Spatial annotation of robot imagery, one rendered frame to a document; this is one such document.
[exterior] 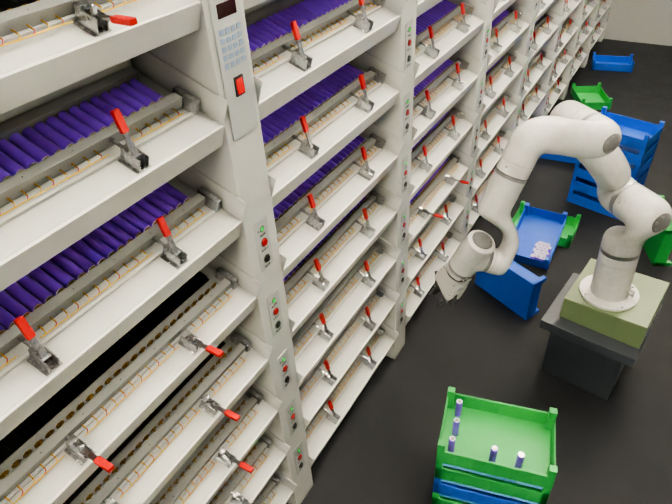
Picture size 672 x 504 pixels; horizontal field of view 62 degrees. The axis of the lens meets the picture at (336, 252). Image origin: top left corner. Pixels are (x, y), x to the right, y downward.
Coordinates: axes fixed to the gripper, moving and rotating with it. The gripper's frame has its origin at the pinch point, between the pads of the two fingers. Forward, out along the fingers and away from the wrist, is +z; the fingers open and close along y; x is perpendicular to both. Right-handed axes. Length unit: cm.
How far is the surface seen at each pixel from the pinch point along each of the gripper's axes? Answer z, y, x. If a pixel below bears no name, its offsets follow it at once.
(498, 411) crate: -1.2, -40.0, -0.5
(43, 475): -44, -36, 112
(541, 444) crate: -6, -52, -6
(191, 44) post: -86, 13, 81
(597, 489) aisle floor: 18, -68, -35
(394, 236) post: -4.3, 22.5, 8.4
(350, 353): 19.9, -5.1, 27.8
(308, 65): -73, 24, 54
